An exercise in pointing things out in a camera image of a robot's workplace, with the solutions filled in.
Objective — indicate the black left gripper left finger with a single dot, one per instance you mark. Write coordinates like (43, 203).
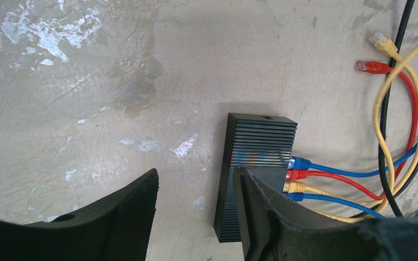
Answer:
(115, 227)

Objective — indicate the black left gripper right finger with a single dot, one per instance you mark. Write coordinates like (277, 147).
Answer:
(273, 227)

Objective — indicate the black network switch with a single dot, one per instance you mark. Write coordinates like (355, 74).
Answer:
(260, 143)

